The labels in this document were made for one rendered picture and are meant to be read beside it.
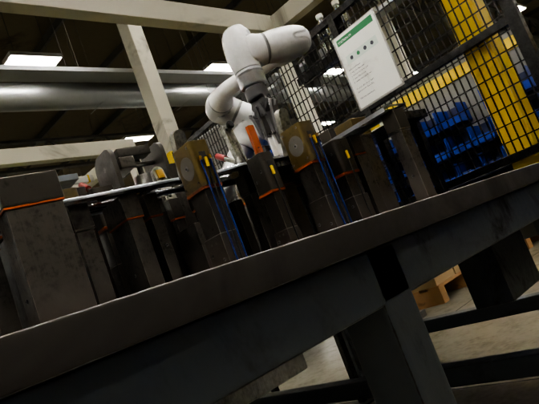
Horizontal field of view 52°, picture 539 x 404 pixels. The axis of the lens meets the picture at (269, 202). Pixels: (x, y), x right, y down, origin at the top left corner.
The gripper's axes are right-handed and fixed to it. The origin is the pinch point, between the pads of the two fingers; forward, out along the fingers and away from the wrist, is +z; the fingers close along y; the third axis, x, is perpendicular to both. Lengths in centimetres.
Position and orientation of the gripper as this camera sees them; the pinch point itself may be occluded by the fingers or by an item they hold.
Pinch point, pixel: (277, 146)
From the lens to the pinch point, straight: 174.4
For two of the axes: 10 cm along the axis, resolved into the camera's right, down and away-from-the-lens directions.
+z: 3.5, 9.3, -1.2
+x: -7.4, 1.9, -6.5
